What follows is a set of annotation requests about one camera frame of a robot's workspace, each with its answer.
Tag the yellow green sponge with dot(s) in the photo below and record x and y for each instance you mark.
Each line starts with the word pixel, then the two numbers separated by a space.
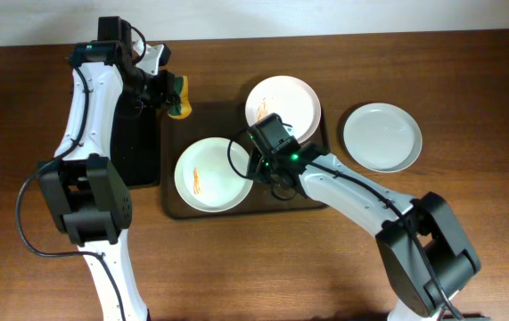
pixel 179 106

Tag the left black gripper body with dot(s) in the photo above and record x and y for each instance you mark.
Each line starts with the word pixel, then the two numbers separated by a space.
pixel 168 89

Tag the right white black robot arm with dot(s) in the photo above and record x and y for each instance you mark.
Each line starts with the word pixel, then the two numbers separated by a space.
pixel 427 256

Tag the small black tray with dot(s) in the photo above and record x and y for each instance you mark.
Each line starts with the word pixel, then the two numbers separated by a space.
pixel 135 151

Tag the large brown tray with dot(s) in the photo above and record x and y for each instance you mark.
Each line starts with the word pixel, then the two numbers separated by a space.
pixel 221 119

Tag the grey plate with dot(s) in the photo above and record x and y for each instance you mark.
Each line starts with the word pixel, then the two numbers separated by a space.
pixel 382 137

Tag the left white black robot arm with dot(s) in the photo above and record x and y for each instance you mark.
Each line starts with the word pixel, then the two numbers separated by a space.
pixel 86 196

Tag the dark base plate corner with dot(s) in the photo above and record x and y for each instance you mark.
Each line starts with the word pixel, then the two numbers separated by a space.
pixel 472 317

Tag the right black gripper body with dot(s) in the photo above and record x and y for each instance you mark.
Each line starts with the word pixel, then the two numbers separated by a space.
pixel 260 168

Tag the white plate with orange stain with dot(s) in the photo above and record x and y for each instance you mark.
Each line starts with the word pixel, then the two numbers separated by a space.
pixel 292 99

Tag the pale green plate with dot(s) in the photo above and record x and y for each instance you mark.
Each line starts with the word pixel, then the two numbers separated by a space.
pixel 209 175

